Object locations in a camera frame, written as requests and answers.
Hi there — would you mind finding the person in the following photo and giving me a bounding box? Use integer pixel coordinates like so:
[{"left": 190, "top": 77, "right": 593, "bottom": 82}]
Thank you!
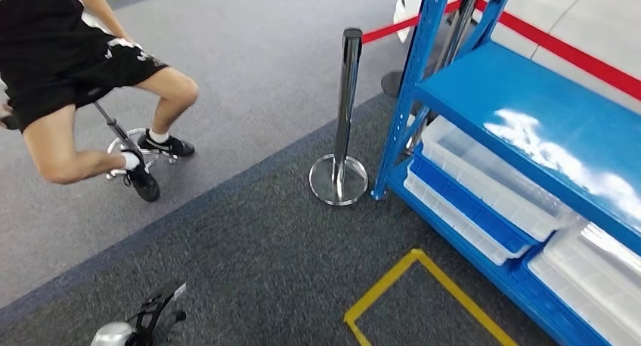
[{"left": 0, "top": 0, "right": 200, "bottom": 203}]

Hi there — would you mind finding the red barrier belt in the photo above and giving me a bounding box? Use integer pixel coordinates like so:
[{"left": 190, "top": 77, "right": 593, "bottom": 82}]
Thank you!
[
  {"left": 361, "top": 0, "right": 464, "bottom": 45},
  {"left": 472, "top": 0, "right": 641, "bottom": 102}
]

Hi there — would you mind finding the blue metal shelf rack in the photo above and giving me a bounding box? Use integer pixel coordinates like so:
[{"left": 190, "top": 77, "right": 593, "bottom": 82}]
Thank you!
[{"left": 371, "top": 0, "right": 641, "bottom": 346}]

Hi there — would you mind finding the black stanchion post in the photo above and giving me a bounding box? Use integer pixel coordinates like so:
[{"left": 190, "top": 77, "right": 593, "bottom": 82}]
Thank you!
[{"left": 380, "top": 70, "right": 407, "bottom": 98}]

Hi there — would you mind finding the white rounded object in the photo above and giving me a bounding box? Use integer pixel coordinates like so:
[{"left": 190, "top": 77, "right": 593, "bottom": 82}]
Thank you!
[{"left": 392, "top": 0, "right": 432, "bottom": 45}]

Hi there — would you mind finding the chrome stool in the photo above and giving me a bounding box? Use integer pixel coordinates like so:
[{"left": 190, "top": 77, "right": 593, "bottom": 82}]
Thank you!
[{"left": 92, "top": 100, "right": 178, "bottom": 181}]

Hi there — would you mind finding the chrome stanchion post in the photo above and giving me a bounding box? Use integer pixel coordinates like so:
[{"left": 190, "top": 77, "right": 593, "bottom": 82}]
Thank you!
[
  {"left": 308, "top": 27, "right": 369, "bottom": 207},
  {"left": 405, "top": 0, "right": 485, "bottom": 155}
]

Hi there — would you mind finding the yellow floor tape square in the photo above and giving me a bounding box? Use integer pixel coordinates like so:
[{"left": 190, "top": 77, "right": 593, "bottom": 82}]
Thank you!
[{"left": 343, "top": 249, "right": 519, "bottom": 346}]

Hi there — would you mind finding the blue plastic bin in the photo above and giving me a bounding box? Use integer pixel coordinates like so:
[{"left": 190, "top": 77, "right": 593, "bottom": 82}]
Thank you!
[{"left": 409, "top": 150, "right": 539, "bottom": 255}]

